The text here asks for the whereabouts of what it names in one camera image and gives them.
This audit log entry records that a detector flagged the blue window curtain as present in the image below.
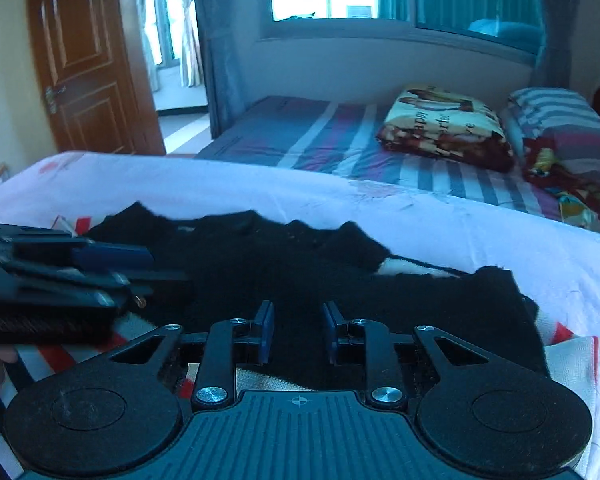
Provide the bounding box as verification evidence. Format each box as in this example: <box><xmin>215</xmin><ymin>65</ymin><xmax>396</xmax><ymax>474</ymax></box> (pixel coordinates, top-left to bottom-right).
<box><xmin>194</xmin><ymin>0</ymin><xmax>271</xmax><ymax>139</ymax></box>

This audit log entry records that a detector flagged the striped red black white sweater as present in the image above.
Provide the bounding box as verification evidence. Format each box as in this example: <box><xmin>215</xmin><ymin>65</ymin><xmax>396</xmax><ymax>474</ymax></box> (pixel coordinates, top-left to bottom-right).
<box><xmin>0</xmin><ymin>204</ymin><xmax>593</xmax><ymax>479</ymax></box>

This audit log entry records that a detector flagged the striped pillow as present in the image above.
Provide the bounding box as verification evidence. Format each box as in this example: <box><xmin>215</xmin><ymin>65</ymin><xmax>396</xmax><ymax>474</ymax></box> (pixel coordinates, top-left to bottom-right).
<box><xmin>500</xmin><ymin>88</ymin><xmax>600</xmax><ymax>160</ymax></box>

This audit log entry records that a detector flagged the teal right window curtain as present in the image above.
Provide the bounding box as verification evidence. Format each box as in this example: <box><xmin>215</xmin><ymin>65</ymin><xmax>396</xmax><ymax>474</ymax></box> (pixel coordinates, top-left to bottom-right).
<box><xmin>377</xmin><ymin>0</ymin><xmax>580</xmax><ymax>88</ymax></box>

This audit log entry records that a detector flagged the white floral bed sheet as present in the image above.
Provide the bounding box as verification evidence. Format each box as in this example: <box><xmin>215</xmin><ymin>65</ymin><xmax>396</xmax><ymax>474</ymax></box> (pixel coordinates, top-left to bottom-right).
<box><xmin>0</xmin><ymin>152</ymin><xmax>600</xmax><ymax>479</ymax></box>

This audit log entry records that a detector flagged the white sheer balcony curtain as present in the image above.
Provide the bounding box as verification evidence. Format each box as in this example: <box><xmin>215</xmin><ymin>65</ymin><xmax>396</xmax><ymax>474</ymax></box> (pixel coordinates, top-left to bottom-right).
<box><xmin>180</xmin><ymin>0</ymin><xmax>204</xmax><ymax>88</ymax></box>

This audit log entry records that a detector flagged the brown wooden door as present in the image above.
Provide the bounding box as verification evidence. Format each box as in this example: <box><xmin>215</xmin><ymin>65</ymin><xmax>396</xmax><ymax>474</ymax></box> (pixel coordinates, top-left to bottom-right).
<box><xmin>26</xmin><ymin>0</ymin><xmax>166</xmax><ymax>156</ymax></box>

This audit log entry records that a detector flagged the window with frame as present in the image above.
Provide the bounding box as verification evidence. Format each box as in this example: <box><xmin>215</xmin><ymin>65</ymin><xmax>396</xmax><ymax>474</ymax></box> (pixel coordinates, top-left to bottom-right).
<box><xmin>261</xmin><ymin>0</ymin><xmax>543</xmax><ymax>60</ymax></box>

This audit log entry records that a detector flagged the folded printed blanket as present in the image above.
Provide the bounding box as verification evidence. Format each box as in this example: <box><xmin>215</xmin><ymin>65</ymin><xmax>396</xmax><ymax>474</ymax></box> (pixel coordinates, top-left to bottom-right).
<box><xmin>376</xmin><ymin>84</ymin><xmax>515</xmax><ymax>174</ymax></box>

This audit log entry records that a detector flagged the red patterned quilt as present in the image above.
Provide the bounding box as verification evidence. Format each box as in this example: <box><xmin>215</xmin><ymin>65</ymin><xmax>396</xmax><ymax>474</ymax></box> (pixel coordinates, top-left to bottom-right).
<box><xmin>524</xmin><ymin>138</ymin><xmax>600</xmax><ymax>233</ymax></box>

